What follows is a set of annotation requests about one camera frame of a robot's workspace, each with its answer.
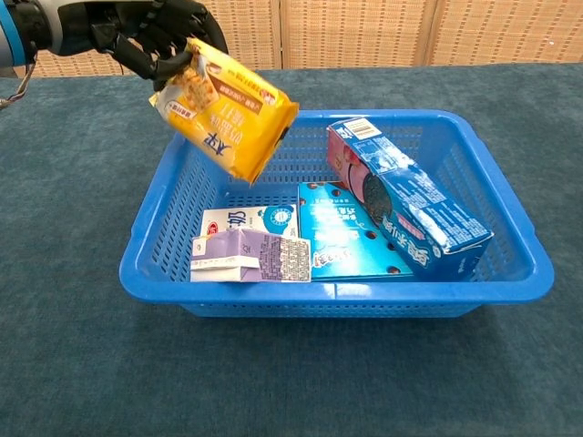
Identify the blue rectangular carton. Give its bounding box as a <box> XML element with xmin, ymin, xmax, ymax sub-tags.
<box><xmin>326</xmin><ymin>117</ymin><xmax>496</xmax><ymax>282</ymax></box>

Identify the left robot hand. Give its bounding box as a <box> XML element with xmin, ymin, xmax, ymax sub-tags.
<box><xmin>15</xmin><ymin>0</ymin><xmax>229</xmax><ymax>92</ymax></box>

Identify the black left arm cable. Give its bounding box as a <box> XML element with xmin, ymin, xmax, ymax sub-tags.
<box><xmin>0</xmin><ymin>61</ymin><xmax>37</xmax><ymax>110</ymax></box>

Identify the white milk carton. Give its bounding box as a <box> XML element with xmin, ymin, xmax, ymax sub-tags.
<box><xmin>199</xmin><ymin>203</ymin><xmax>300</xmax><ymax>240</ymax></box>

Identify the teal table cloth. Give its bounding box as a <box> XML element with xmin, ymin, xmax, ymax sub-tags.
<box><xmin>0</xmin><ymin>63</ymin><xmax>583</xmax><ymax>437</ymax></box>

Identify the yellow cracker packet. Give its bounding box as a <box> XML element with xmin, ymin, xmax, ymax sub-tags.
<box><xmin>148</xmin><ymin>36</ymin><xmax>301</xmax><ymax>186</ymax></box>

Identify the small purple white carton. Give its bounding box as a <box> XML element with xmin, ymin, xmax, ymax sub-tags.
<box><xmin>189</xmin><ymin>227</ymin><xmax>313</xmax><ymax>284</ymax></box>

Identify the blue snack box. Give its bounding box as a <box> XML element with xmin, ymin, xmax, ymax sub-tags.
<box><xmin>297</xmin><ymin>180</ymin><xmax>415</xmax><ymax>281</ymax></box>

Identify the blue plastic basket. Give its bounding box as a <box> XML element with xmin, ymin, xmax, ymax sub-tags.
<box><xmin>118</xmin><ymin>108</ymin><xmax>556</xmax><ymax>319</ymax></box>

